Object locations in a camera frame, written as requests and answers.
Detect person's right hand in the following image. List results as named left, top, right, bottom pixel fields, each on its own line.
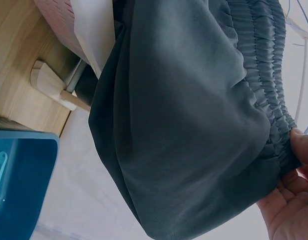
left=256, top=127, right=308, bottom=240

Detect dark grey elastic-waist shorts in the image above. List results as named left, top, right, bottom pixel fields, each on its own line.
left=88, top=0, right=302, bottom=240

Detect silver metal rod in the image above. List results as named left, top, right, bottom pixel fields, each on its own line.
left=65, top=59, right=87, bottom=92

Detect white cloth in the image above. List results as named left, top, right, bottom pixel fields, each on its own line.
left=69, top=0, right=117, bottom=77

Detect pink slatted plastic basket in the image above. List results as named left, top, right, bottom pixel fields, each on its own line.
left=34, top=0, right=94, bottom=69

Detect blue plastic box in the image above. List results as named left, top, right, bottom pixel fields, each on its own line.
left=0, top=128, right=60, bottom=240

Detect white cable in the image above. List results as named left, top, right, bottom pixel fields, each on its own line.
left=285, top=17, right=308, bottom=124

